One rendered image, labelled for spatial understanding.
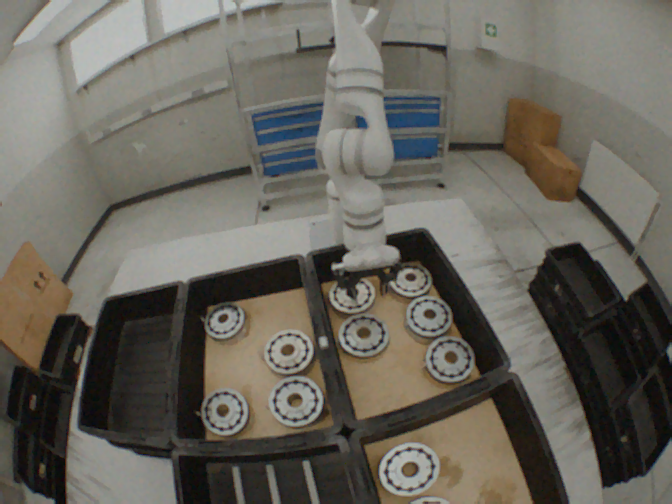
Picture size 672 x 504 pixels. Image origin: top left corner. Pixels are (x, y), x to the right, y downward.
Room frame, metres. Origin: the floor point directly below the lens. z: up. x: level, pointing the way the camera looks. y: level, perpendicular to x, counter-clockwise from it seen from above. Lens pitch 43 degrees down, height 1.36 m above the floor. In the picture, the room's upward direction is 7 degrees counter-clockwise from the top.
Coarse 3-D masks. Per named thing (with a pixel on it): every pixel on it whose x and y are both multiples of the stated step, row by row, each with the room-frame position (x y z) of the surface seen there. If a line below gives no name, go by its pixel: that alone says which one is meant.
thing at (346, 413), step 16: (432, 240) 0.46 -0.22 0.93; (464, 288) 0.31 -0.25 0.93; (320, 304) 0.32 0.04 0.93; (320, 320) 0.29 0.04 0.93; (480, 320) 0.23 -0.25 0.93; (496, 336) 0.19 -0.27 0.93; (336, 368) 0.19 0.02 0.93; (336, 384) 0.16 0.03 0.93; (464, 384) 0.12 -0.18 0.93; (480, 384) 0.11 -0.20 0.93; (432, 400) 0.10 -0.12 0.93; (384, 416) 0.10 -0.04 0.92; (400, 416) 0.09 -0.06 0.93
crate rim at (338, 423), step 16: (288, 256) 0.47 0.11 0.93; (224, 272) 0.44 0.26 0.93; (240, 272) 0.44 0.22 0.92; (304, 272) 0.41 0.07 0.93; (304, 288) 0.37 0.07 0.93; (176, 336) 0.27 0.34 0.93; (320, 336) 0.25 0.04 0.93; (176, 352) 0.23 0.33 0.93; (320, 352) 0.22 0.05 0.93; (176, 368) 0.20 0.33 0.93; (176, 384) 0.16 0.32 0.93; (176, 400) 0.13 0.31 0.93; (336, 400) 0.13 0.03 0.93; (176, 416) 0.10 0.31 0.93; (336, 416) 0.10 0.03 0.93; (176, 432) 0.07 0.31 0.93; (304, 432) 0.08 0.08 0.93; (320, 432) 0.08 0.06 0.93; (336, 432) 0.08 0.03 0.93
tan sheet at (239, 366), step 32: (256, 320) 0.37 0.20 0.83; (288, 320) 0.36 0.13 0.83; (224, 352) 0.29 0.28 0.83; (256, 352) 0.28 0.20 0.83; (288, 352) 0.28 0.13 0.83; (224, 384) 0.21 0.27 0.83; (256, 384) 0.21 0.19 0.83; (320, 384) 0.20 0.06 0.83; (224, 416) 0.13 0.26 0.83; (256, 416) 0.14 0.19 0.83
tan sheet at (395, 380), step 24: (432, 288) 0.40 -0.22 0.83; (384, 312) 0.35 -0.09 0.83; (336, 336) 0.31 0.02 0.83; (360, 336) 0.30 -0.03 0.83; (408, 336) 0.28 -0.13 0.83; (456, 336) 0.26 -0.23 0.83; (384, 360) 0.23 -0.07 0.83; (408, 360) 0.22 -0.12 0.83; (360, 384) 0.19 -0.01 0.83; (384, 384) 0.18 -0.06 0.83; (408, 384) 0.17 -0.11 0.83; (432, 384) 0.16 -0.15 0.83; (360, 408) 0.14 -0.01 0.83; (384, 408) 0.13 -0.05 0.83
